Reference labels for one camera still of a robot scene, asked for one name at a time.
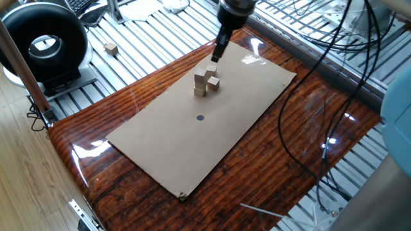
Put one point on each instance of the white zip tie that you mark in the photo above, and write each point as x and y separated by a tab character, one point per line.
273	213

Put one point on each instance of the black keyboard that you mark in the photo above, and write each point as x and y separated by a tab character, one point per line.
75	4

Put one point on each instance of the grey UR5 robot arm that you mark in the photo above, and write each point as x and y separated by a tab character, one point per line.
398	128

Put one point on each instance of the brown cardboard sheet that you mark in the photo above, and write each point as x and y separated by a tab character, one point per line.
180	154

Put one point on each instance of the brown frame post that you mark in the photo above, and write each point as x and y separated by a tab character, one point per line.
22	70

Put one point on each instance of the black phone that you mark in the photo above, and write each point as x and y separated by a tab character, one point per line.
93	16

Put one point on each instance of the white paper sheet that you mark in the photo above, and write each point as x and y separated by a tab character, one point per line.
141	9

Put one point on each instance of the silver rail bracket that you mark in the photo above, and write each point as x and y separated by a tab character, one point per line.
82	215

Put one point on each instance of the silver aluminium mounting plate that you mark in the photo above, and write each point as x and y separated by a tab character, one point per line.
356	16

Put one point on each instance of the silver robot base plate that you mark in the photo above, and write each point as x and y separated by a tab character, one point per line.
321	205

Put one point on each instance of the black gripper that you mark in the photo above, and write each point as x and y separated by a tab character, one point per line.
234	17

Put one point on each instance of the aluminium upright bracket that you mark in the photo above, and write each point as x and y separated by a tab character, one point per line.
114	11

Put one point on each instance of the white crumpled cloth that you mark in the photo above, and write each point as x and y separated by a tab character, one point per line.
176	5

